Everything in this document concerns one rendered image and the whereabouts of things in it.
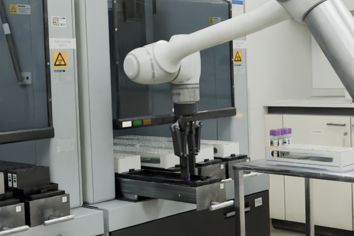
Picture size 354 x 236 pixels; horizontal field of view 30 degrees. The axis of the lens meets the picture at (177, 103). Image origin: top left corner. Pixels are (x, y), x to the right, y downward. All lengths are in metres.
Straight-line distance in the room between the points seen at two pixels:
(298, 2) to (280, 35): 3.28
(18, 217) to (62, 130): 0.32
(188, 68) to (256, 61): 2.60
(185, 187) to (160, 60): 0.38
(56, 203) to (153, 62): 0.48
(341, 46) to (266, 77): 3.17
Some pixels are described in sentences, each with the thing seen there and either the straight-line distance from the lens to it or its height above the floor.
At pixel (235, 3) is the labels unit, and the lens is 2.63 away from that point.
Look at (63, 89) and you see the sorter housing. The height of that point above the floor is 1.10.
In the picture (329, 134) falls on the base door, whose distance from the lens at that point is 4.39.
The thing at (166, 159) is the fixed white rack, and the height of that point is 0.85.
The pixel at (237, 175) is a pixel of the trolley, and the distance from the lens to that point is 2.28.
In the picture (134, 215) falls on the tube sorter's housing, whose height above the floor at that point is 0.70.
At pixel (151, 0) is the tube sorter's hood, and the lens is 2.26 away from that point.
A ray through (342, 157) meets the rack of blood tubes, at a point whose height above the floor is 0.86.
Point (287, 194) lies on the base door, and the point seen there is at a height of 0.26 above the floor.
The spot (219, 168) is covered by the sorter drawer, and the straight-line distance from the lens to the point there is 2.40.
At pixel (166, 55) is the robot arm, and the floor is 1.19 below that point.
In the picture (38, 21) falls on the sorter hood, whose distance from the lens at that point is 1.96.
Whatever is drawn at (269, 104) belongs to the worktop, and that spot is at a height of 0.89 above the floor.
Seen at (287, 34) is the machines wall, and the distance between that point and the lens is 4.92.
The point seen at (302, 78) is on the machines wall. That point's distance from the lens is 5.06.
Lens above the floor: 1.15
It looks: 3 degrees down
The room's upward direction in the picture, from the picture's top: 2 degrees counter-clockwise
